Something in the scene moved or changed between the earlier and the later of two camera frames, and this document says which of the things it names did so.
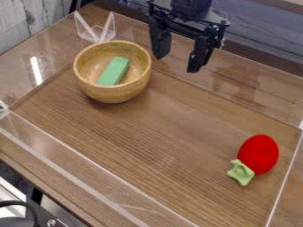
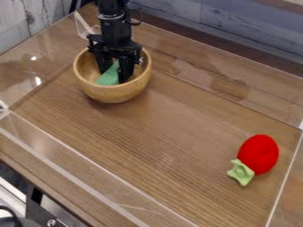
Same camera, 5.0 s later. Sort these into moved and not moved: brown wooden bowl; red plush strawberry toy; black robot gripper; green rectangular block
Moved: black robot gripper
Not moved: red plush strawberry toy; green rectangular block; brown wooden bowl
